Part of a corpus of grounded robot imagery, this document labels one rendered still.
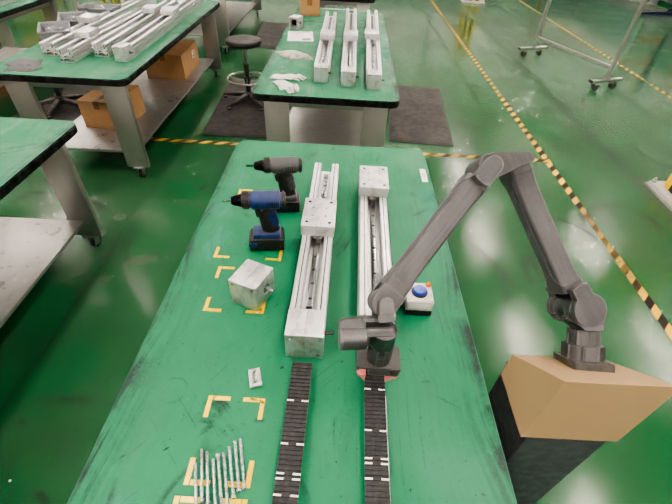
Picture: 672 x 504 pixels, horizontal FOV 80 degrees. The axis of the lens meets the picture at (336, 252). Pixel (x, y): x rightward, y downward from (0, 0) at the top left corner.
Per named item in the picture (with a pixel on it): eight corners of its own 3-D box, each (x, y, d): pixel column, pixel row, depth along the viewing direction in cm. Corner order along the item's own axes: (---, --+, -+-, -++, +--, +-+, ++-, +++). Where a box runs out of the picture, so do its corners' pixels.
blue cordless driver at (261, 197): (287, 251, 138) (285, 198, 124) (229, 253, 136) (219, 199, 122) (287, 236, 144) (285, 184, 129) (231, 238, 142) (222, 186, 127)
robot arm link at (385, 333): (400, 336, 84) (395, 315, 88) (368, 338, 84) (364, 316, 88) (395, 355, 89) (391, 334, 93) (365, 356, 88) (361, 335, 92)
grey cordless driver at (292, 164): (303, 213, 155) (302, 162, 140) (251, 214, 153) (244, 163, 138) (302, 201, 161) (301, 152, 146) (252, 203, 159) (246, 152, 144)
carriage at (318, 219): (333, 243, 134) (334, 227, 129) (300, 241, 134) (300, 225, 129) (336, 214, 146) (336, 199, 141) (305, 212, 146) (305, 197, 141)
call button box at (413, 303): (430, 316, 119) (434, 302, 115) (398, 314, 119) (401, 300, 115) (427, 296, 125) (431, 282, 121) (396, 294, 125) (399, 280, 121)
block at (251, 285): (265, 314, 117) (262, 292, 111) (232, 301, 120) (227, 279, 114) (281, 292, 124) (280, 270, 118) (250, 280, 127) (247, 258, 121)
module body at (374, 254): (391, 335, 113) (396, 316, 108) (356, 333, 114) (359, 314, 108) (381, 184, 173) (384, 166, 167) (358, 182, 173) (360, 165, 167)
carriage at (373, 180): (386, 203, 152) (389, 188, 148) (358, 202, 152) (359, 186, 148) (385, 181, 164) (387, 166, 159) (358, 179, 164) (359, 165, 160)
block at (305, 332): (331, 359, 107) (333, 338, 101) (285, 356, 107) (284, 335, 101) (333, 332, 114) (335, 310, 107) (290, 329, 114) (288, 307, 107)
